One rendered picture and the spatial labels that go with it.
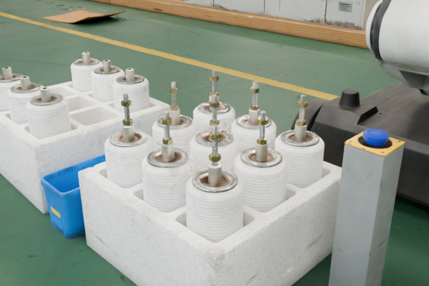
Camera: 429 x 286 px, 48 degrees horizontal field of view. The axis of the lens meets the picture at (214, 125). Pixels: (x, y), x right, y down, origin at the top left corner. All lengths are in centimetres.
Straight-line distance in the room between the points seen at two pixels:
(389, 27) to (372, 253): 44
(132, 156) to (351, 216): 41
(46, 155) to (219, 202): 53
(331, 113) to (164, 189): 55
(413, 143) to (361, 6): 180
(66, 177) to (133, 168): 27
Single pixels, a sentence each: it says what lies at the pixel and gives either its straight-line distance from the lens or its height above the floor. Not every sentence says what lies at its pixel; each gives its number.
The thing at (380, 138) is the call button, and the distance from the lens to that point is 80.
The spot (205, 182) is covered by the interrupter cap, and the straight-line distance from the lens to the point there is 79.
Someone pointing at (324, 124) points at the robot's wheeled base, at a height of 18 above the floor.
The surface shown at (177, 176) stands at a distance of 84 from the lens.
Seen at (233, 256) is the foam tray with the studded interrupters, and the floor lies 16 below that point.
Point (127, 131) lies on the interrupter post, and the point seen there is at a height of 27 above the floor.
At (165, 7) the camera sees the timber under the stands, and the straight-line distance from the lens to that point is 378.
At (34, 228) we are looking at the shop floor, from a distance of 119.
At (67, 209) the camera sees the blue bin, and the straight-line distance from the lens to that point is 108.
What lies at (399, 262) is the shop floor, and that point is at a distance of 109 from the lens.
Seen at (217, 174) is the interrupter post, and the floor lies 27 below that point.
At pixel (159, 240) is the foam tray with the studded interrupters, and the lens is 84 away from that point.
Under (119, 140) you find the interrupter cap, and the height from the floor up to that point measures 25.
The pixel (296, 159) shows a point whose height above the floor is 23.
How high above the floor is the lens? 64
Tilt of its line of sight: 23 degrees down
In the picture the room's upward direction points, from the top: straight up
